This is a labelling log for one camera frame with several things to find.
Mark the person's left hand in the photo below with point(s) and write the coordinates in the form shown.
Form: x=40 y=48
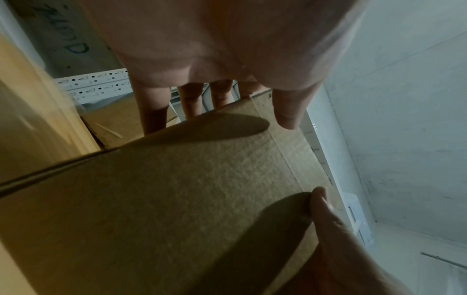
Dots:
x=219 y=34

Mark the person's right hand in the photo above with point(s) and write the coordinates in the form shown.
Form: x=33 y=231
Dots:
x=346 y=259

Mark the brown cardboard box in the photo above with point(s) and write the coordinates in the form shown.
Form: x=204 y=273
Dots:
x=164 y=187
x=116 y=121

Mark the white rectangular fixture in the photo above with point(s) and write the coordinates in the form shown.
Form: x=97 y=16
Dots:
x=359 y=219

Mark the white metal shelving unit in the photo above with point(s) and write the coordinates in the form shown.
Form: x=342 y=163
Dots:
x=91 y=83

